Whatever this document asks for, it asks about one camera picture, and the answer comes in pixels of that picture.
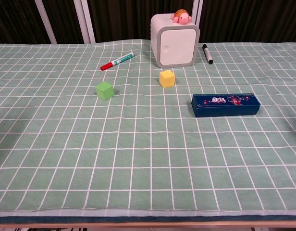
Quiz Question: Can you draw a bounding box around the dark blue felt underlay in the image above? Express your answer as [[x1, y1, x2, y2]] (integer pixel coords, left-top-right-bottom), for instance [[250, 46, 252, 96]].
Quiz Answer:
[[0, 216, 296, 225]]

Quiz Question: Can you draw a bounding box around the yellow cube block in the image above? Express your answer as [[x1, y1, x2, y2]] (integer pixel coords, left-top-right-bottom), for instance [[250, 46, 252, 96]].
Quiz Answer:
[[159, 70, 175, 89]]

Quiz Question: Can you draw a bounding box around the green cube block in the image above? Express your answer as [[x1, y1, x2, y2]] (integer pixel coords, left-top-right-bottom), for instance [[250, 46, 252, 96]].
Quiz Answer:
[[95, 81, 114, 101]]

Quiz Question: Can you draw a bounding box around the white cube mini cabinet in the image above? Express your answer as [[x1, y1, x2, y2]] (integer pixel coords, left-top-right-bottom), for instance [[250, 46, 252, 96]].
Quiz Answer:
[[150, 13, 200, 68]]

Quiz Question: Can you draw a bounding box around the blue glasses case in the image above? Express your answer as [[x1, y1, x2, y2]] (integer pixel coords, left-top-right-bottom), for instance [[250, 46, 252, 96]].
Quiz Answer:
[[191, 92, 261, 118]]

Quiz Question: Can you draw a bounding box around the red capped white marker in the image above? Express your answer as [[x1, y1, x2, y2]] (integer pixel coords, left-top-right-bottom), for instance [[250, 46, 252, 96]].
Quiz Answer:
[[100, 52, 136, 71]]

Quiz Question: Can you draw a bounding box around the pink turtle toy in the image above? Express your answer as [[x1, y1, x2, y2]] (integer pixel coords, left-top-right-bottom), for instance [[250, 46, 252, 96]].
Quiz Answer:
[[171, 9, 192, 26]]

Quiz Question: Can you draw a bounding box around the green checked tablecloth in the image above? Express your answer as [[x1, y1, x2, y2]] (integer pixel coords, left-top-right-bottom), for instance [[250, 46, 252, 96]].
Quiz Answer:
[[0, 39, 296, 217]]

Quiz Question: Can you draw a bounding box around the white aluminium frame post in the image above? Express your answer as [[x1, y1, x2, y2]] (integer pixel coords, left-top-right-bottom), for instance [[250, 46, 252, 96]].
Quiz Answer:
[[73, 0, 96, 44], [34, 0, 58, 45], [191, 0, 204, 26]]

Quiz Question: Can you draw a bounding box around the dark pleated curtain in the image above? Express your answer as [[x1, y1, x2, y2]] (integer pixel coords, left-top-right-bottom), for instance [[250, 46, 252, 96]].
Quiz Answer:
[[0, 0, 296, 45]]

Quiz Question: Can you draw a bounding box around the black capped white marker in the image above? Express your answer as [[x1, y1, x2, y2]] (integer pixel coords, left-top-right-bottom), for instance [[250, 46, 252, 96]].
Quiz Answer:
[[202, 43, 214, 65]]

